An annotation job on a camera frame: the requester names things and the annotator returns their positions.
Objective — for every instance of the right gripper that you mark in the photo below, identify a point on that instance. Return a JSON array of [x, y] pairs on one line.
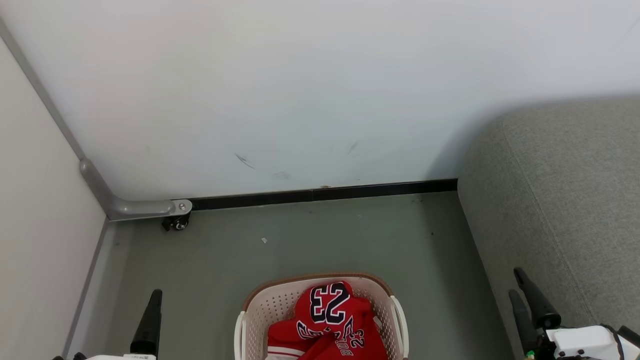
[[585, 345]]

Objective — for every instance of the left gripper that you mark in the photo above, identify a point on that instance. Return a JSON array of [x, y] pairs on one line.
[[120, 357]]

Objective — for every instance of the red number 23 jersey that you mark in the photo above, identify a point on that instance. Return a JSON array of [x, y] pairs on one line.
[[330, 325]]

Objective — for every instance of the grey fabric sofa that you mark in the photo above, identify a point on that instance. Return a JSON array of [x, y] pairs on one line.
[[560, 200]]

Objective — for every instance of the black caster wheel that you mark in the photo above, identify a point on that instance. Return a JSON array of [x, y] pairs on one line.
[[176, 223]]

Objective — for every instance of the grey metal partition foot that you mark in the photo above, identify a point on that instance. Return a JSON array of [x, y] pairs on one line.
[[135, 207]]

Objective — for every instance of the cream perforated laundry basket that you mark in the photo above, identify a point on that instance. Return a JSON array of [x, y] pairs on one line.
[[280, 305]]

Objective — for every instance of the black baseboard strip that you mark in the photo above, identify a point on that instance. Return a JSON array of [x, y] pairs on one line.
[[325, 193]]

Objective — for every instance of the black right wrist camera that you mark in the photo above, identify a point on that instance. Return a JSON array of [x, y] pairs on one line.
[[550, 320]]

